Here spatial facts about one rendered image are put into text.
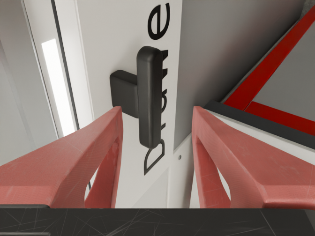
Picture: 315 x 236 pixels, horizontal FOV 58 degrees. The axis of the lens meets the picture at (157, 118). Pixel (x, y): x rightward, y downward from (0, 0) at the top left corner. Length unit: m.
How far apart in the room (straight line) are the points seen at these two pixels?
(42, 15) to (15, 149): 0.08
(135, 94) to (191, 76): 0.18
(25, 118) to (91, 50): 0.05
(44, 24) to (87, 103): 0.05
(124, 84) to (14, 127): 0.07
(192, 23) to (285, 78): 0.22
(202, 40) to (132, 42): 0.16
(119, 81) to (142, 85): 0.02
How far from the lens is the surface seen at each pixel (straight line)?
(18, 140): 0.18
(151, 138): 0.19
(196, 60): 0.35
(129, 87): 0.18
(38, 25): 0.17
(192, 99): 0.37
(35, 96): 0.18
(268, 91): 0.45
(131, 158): 0.26
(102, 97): 0.19
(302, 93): 0.46
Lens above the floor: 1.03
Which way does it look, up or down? 41 degrees down
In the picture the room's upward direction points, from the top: 130 degrees counter-clockwise
